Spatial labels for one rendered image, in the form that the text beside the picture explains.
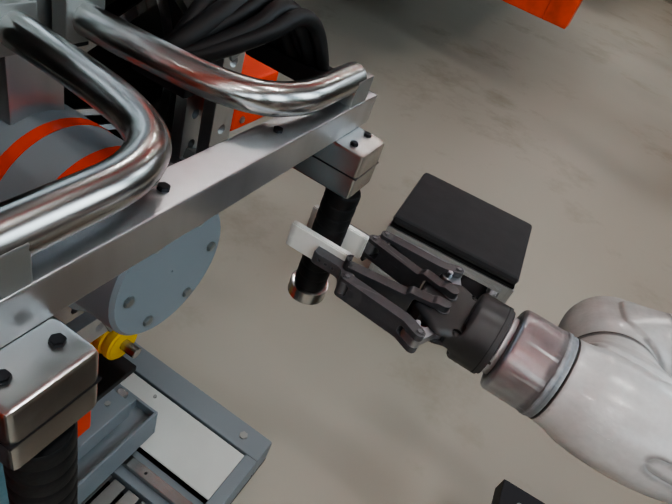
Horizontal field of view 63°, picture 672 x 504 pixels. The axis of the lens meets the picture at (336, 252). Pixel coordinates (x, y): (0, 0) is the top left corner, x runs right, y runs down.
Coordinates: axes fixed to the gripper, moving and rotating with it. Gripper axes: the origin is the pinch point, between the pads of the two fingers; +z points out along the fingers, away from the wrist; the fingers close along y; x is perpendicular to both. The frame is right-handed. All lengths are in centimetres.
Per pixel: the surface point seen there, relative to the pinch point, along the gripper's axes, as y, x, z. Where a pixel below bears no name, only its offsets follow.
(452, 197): 114, -49, 2
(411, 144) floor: 206, -83, 41
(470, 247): 93, -49, -12
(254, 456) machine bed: 17, -75, 3
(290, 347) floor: 54, -83, 16
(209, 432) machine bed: 15, -75, 14
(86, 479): -10, -66, 23
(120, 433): 1, -68, 26
